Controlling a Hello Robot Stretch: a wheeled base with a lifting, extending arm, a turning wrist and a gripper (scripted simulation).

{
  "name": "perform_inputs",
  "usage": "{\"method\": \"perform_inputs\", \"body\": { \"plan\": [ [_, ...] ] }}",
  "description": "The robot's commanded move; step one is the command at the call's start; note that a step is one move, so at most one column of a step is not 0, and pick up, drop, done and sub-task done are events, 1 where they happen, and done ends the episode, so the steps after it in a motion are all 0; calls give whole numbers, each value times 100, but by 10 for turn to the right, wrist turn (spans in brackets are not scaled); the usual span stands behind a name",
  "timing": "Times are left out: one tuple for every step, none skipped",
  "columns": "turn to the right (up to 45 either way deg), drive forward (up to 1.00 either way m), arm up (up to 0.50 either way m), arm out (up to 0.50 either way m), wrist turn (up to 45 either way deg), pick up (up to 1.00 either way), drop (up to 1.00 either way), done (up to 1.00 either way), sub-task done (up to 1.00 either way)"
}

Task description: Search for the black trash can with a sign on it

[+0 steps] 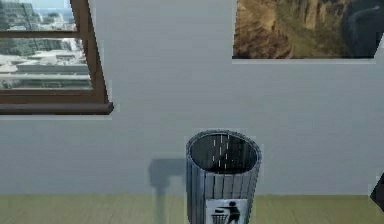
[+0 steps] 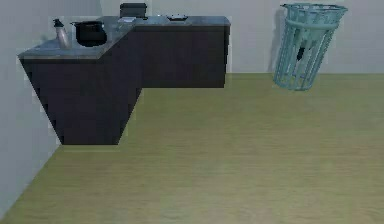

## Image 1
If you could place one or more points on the black trash can with sign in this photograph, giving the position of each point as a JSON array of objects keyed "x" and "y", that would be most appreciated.
[{"x": 200, "y": 186}]

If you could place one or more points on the brown framed window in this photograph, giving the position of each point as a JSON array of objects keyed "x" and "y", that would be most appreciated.
[{"x": 96, "y": 83}]

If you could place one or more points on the black angular object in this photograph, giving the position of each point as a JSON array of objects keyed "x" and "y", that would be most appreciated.
[{"x": 379, "y": 195}]

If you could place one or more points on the landscape wall picture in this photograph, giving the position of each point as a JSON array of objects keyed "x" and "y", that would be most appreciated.
[{"x": 300, "y": 30}]

